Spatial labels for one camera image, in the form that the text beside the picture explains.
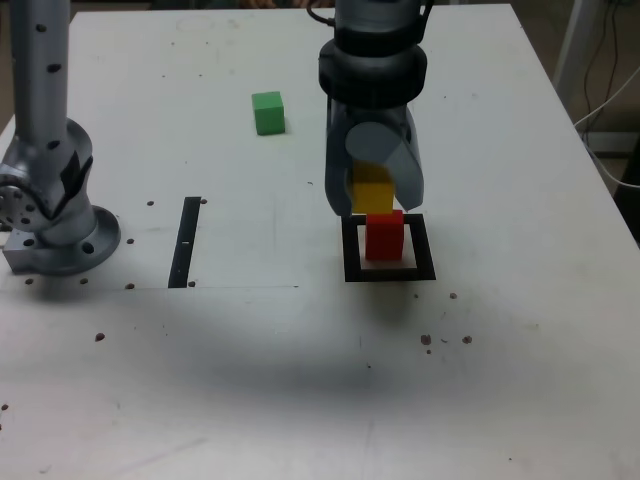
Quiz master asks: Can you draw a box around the black hanging cable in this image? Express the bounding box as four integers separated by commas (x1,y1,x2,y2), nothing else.
582,0,621,114

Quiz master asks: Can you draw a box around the black tape square outline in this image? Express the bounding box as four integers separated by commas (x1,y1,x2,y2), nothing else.
340,213,437,283

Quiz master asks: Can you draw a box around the white frame leg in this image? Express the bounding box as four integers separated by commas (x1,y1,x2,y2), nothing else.
552,0,601,129

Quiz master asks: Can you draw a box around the red cube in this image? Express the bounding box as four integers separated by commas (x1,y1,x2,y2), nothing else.
364,209,405,262

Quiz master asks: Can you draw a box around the yellow cube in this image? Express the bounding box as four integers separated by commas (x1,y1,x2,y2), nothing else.
349,159,397,215

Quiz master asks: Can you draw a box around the black tape strip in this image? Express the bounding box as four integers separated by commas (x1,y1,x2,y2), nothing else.
167,196,202,290

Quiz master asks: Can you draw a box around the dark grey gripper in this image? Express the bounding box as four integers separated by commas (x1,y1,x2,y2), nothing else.
323,98,427,218

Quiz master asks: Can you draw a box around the green cube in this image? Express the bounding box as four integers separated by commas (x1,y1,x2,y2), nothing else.
251,91,286,136

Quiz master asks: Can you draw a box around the white cable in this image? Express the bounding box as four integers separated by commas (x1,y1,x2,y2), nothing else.
573,67,640,190

